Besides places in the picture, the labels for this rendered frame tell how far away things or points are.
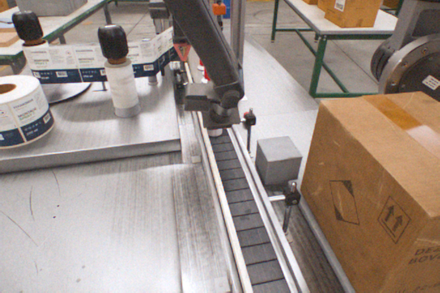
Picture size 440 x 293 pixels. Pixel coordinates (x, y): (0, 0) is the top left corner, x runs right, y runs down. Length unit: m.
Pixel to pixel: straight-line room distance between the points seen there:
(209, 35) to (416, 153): 0.38
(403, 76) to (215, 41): 0.44
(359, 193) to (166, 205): 0.45
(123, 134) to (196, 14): 0.57
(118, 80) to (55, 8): 2.05
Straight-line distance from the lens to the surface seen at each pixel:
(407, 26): 0.79
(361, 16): 2.60
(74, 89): 1.27
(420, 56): 0.75
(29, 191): 0.94
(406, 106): 0.69
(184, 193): 0.79
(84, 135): 0.99
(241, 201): 0.70
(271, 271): 0.61
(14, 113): 0.99
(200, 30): 0.49
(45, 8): 3.01
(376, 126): 0.58
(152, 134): 0.93
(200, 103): 0.66
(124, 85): 0.98
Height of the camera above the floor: 1.41
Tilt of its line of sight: 35 degrees down
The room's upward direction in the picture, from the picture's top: straight up
